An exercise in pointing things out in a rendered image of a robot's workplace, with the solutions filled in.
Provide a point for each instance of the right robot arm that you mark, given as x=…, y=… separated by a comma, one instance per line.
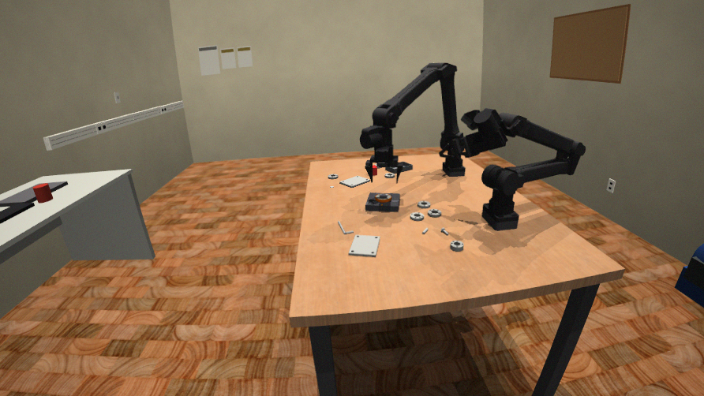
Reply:
x=388, y=114

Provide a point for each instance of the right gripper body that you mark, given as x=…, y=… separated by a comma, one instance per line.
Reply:
x=391, y=163

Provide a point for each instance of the white rectangular plate with four holes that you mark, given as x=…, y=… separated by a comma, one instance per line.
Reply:
x=364, y=245

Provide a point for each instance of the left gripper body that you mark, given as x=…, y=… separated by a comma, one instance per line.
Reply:
x=470, y=150

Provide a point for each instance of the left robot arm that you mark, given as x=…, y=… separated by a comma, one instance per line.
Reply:
x=495, y=127

